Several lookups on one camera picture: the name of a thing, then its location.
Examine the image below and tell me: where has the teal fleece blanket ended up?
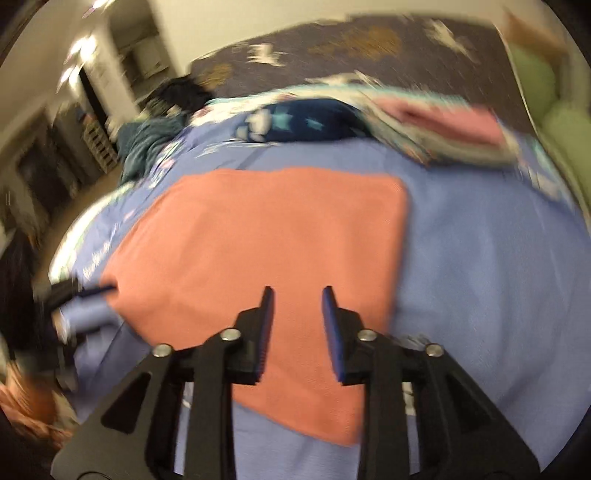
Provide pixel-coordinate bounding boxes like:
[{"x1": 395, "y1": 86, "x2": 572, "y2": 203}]
[{"x1": 115, "y1": 114, "x2": 191, "y2": 183}]

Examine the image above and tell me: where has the floral folded blanket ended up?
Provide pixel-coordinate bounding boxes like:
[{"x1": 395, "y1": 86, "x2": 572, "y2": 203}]
[{"x1": 355, "y1": 90, "x2": 518, "y2": 169}]

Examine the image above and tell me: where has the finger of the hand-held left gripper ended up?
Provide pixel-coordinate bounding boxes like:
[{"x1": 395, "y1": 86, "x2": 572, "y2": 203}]
[{"x1": 42, "y1": 279, "x2": 117, "y2": 315}]

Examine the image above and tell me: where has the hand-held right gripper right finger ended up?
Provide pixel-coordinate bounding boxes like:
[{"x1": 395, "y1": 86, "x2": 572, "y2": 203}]
[{"x1": 321, "y1": 285, "x2": 542, "y2": 480}]

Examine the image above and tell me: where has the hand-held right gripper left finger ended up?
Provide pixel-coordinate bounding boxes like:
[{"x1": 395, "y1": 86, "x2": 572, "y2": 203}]
[{"x1": 51, "y1": 286, "x2": 276, "y2": 480}]

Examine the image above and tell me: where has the white storage rack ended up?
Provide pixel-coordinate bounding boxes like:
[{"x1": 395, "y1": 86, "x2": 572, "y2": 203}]
[{"x1": 82, "y1": 119, "x2": 120, "y2": 175}]

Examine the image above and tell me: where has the blue patterned bed sheet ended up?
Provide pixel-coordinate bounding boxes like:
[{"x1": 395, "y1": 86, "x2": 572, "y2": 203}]
[{"x1": 48, "y1": 117, "x2": 583, "y2": 480}]

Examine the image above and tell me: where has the white floral quilt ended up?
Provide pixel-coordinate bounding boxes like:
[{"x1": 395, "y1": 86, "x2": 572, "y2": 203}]
[{"x1": 203, "y1": 74, "x2": 469, "y2": 121}]

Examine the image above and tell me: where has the green pillow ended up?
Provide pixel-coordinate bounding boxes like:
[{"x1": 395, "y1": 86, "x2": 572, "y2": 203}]
[
  {"x1": 509, "y1": 45, "x2": 558, "y2": 121},
  {"x1": 539, "y1": 99, "x2": 591, "y2": 208}
]

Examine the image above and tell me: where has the orange bear print shirt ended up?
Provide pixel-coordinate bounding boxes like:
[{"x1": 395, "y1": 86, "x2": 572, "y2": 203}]
[{"x1": 99, "y1": 167, "x2": 413, "y2": 448}]

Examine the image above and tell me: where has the navy star print blanket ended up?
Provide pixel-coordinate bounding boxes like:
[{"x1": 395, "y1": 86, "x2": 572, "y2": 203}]
[{"x1": 235, "y1": 98, "x2": 371, "y2": 145}]

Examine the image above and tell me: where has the dark clothes pile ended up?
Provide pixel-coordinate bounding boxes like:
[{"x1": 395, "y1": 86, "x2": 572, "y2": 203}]
[{"x1": 148, "y1": 76, "x2": 214, "y2": 121}]

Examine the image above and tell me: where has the pink folded garment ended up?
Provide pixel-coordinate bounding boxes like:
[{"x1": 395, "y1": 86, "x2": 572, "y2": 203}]
[{"x1": 381, "y1": 102, "x2": 506, "y2": 151}]

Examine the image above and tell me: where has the tan pillow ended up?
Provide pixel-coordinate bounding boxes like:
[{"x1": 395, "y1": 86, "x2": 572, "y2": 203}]
[{"x1": 502, "y1": 8, "x2": 571, "y2": 52}]

